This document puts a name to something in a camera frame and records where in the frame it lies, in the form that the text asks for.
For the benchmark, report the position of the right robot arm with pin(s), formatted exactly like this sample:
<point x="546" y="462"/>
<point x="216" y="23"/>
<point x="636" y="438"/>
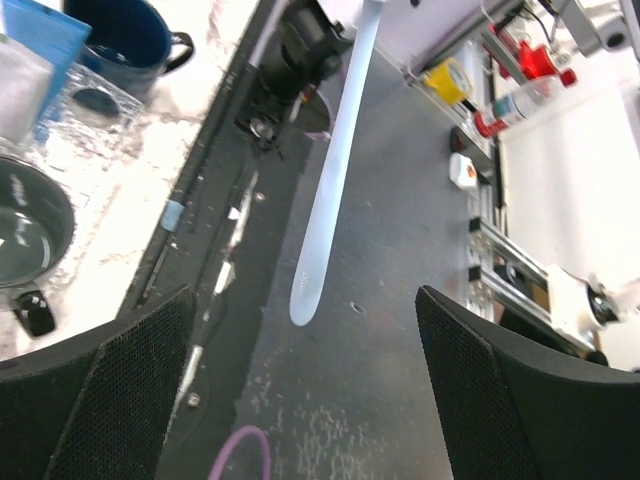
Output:
<point x="305" y="49"/>

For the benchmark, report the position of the dark blue mug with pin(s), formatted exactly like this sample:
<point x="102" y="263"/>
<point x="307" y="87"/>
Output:
<point x="130" y="44"/>

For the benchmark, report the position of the light blue toothbrush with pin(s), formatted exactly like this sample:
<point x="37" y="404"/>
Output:
<point x="315" y="252"/>

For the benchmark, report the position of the blue toothpaste tube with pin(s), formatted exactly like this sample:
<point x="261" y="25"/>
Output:
<point x="53" y="35"/>

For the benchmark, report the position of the yellow tape roll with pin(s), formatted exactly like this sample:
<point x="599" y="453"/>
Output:
<point x="449" y="81"/>

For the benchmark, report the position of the dark green mug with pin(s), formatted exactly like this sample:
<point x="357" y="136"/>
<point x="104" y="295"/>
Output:
<point x="37" y="227"/>

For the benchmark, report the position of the red white spray bottle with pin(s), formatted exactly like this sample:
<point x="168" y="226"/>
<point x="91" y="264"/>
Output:
<point x="516" y="106"/>

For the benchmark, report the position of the aluminium frame rail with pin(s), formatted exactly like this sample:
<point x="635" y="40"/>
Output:
<point x="502" y="273"/>

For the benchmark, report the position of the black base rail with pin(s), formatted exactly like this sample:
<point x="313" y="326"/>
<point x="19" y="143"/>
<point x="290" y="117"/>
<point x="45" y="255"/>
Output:
<point x="237" y="187"/>

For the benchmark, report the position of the white toothpaste tube red cap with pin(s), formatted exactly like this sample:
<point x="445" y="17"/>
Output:
<point x="25" y="80"/>

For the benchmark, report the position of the small white box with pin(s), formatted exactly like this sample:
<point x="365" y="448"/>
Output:
<point x="462" y="172"/>

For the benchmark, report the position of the blue tape piece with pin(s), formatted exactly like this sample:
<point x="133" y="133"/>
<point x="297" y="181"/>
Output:
<point x="171" y="215"/>

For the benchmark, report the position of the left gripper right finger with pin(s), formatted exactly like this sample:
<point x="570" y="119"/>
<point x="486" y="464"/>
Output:
<point x="511" y="408"/>

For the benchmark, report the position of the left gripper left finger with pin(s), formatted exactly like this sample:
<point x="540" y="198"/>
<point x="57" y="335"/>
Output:
<point x="98" y="405"/>

